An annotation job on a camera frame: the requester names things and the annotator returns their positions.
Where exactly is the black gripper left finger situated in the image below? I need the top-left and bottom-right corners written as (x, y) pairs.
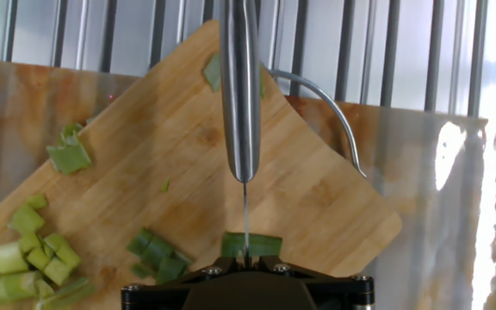
top-left (121, 256), bottom-right (239, 310)

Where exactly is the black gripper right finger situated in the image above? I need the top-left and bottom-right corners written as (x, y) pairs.
top-left (257, 254), bottom-right (376, 310)

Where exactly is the steel cleaver knife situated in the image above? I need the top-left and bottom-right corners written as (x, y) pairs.
top-left (219, 0), bottom-right (262, 268)

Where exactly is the long green scallion leaf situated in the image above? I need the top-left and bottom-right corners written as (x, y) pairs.
top-left (126, 226), bottom-right (283, 285)

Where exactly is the wooden cutting board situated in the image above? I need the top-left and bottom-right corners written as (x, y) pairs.
top-left (0, 19), bottom-right (403, 310)

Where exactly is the marble pattern plastic mat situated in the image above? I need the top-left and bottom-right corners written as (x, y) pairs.
top-left (0, 58), bottom-right (496, 310)

